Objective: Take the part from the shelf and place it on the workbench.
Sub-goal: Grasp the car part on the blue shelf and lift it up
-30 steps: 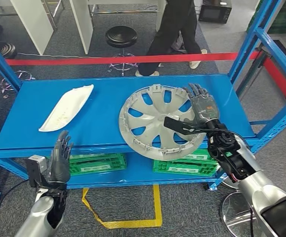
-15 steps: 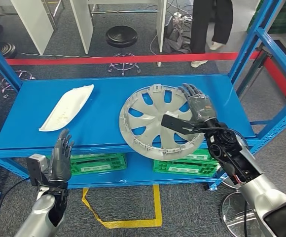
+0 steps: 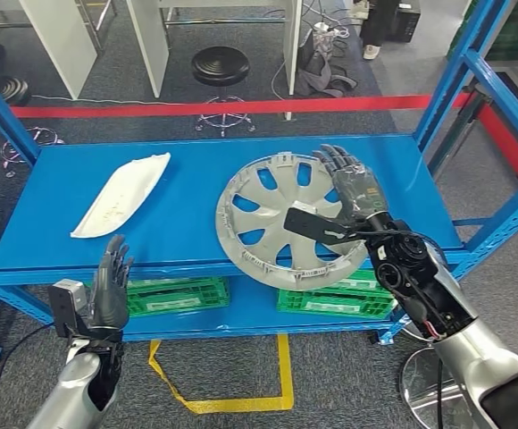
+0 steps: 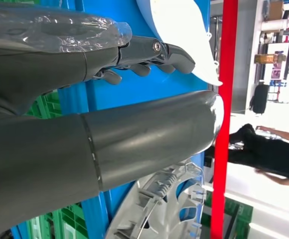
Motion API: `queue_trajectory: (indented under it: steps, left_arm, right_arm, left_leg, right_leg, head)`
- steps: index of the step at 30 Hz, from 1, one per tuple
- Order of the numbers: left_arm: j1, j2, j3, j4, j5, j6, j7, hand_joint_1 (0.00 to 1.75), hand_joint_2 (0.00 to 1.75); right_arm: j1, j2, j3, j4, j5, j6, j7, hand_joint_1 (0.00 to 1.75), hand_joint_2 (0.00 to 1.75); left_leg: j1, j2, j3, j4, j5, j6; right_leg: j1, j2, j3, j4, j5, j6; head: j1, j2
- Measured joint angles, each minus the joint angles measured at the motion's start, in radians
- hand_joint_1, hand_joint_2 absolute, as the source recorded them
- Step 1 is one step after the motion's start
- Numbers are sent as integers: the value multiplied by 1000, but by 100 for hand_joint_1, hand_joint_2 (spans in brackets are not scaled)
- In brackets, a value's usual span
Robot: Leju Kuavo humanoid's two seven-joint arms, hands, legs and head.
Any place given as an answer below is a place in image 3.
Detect grey bag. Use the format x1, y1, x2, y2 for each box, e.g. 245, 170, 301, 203
295, 32, 358, 99

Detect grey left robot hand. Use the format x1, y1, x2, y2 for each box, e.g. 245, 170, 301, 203
87, 234, 135, 331

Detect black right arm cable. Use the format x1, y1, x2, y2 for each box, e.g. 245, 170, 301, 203
435, 357, 446, 429

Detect grey metal frame legs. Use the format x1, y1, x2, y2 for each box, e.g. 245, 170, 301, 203
74, 0, 118, 57

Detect white plastic cover part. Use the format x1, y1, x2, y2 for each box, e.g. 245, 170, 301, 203
70, 152, 172, 240

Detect black round stool chrome base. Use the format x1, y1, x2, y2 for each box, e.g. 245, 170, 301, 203
191, 46, 256, 139

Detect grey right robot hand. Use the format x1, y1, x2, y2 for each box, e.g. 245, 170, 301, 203
312, 143, 390, 231

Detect black ribbed stool seat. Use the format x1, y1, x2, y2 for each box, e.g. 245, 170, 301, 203
0, 75, 32, 108

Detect silver plastic wheel hubcap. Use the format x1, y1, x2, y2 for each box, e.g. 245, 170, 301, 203
214, 152, 369, 292

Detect white desk panel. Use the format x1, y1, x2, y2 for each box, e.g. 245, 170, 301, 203
18, 0, 98, 101

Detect black microwave oven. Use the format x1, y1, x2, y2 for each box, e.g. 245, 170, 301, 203
390, 0, 421, 43

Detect blue metal shelf rack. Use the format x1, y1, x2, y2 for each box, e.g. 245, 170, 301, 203
0, 0, 518, 368

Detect yellow floor tape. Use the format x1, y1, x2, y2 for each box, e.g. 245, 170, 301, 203
148, 334, 294, 415

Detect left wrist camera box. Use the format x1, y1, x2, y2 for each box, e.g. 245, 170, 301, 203
48, 279, 88, 339

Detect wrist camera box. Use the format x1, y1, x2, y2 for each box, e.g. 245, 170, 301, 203
283, 201, 363, 246
48, 279, 88, 339

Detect white power strip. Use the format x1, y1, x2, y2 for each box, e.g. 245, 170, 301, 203
314, 22, 350, 39

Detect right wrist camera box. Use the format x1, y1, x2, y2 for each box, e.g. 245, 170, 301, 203
283, 201, 363, 246

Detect chrome stanchion with round base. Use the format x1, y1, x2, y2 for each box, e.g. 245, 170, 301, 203
399, 346, 483, 429
401, 319, 425, 342

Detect red barrier belt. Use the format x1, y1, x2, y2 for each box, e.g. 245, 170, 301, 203
0, 93, 472, 120
477, 103, 518, 183

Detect green plastic storage crate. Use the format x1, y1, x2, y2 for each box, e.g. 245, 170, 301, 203
448, 0, 518, 61

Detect grey workbench dark legs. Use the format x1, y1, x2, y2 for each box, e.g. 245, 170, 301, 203
427, 0, 518, 179

